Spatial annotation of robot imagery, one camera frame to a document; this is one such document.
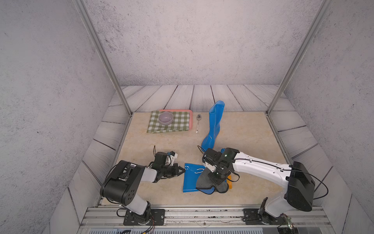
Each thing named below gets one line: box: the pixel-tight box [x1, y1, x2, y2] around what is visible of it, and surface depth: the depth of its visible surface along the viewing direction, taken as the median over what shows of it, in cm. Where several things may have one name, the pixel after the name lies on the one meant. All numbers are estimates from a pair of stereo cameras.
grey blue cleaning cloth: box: [195, 167, 229, 195], surface depth 77 cm
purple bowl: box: [158, 112, 174, 126], surface depth 114 cm
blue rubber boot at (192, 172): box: [183, 162, 206, 193], surface depth 86 cm
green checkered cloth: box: [146, 110, 190, 134], surface depth 116 cm
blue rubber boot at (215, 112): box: [201, 100, 225, 153], surface depth 95 cm
